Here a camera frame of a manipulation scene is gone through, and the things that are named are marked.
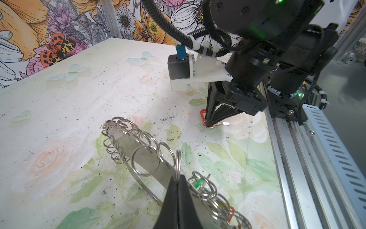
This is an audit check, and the aluminium front rail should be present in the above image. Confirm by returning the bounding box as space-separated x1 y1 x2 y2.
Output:
258 82 364 229

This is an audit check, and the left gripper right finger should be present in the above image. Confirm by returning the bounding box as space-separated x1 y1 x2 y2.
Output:
178 175 203 229

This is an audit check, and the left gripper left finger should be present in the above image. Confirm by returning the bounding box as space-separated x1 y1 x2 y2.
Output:
153 176 178 229

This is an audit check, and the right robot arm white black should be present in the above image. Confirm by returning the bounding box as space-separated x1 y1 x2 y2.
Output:
142 1 338 127

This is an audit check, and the white vented cable duct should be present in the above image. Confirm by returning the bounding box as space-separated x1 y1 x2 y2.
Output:
303 105 366 229

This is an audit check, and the red key tag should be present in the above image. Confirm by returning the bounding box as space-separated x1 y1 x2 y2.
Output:
228 206 235 223

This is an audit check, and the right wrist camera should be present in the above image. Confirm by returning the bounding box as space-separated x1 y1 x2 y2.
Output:
167 45 233 92

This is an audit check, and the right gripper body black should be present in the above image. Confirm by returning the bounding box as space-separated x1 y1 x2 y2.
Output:
211 43 283 116

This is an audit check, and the green key tag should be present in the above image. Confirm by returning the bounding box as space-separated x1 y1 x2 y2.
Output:
192 179 205 189

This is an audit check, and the metal key organizer plate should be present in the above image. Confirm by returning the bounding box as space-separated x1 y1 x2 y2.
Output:
102 117 252 229

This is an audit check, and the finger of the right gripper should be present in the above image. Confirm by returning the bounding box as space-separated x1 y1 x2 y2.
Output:
214 103 240 122
206 83 219 123

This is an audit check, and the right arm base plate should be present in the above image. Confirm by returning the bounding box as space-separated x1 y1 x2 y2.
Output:
266 80 301 122

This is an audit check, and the key with red tag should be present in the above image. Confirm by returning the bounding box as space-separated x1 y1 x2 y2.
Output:
200 109 230 128

